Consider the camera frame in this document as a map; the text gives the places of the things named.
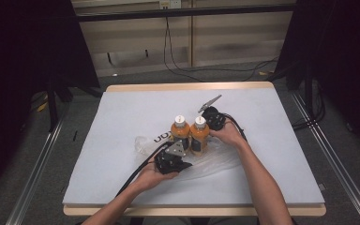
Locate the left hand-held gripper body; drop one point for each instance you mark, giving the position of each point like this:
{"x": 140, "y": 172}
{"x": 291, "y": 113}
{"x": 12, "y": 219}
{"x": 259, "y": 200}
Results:
{"x": 172, "y": 161}

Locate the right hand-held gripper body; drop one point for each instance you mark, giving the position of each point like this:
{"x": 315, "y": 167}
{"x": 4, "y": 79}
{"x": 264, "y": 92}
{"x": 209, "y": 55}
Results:
{"x": 214, "y": 117}

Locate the orange juice bottle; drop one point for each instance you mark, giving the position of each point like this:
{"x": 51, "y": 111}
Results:
{"x": 199, "y": 137}
{"x": 180, "y": 131}

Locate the translucent plastic bag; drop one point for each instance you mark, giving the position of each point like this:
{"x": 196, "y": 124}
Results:
{"x": 212, "y": 162}

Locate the person's right hand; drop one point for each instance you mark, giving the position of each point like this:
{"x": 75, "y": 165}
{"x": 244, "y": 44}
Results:
{"x": 228, "y": 134}

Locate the person's left hand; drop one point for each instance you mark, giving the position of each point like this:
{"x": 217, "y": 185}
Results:
{"x": 153, "y": 179}

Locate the wooden table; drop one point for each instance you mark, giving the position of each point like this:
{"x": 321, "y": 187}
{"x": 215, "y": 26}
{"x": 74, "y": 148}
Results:
{"x": 187, "y": 86}

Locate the white table mat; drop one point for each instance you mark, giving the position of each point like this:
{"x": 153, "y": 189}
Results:
{"x": 106, "y": 125}

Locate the black horizontal bar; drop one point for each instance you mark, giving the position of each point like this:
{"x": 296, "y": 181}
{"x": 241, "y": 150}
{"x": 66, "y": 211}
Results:
{"x": 181, "y": 12}

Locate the small grey table clip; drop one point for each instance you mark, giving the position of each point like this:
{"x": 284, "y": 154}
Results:
{"x": 322, "y": 187}

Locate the black metal stand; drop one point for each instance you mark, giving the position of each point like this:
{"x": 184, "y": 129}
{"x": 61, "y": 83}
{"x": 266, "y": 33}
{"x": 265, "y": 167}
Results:
{"x": 52, "y": 106}

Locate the black curtain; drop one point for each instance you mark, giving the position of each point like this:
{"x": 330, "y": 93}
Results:
{"x": 343, "y": 47}
{"x": 18, "y": 62}

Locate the white wall power outlet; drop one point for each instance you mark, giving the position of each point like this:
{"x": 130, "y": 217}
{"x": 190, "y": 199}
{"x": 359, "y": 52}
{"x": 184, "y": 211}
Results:
{"x": 170, "y": 3}

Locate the aluminium floor rail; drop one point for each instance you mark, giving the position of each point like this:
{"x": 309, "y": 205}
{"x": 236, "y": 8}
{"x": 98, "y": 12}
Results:
{"x": 337, "y": 168}
{"x": 34, "y": 178}

